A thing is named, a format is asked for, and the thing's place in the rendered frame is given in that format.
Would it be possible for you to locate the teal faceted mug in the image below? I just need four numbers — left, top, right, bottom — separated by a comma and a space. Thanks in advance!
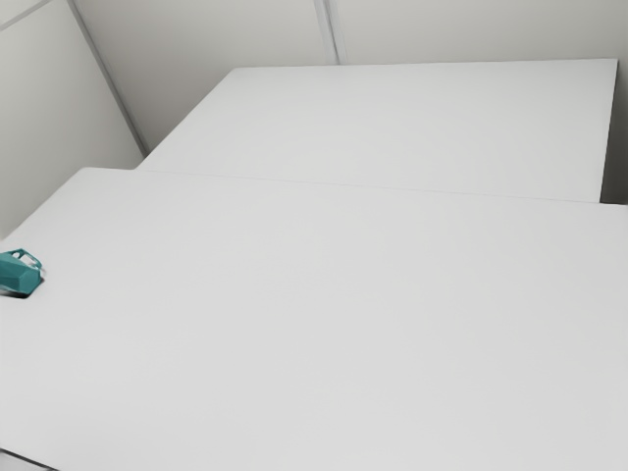
0, 247, 45, 297

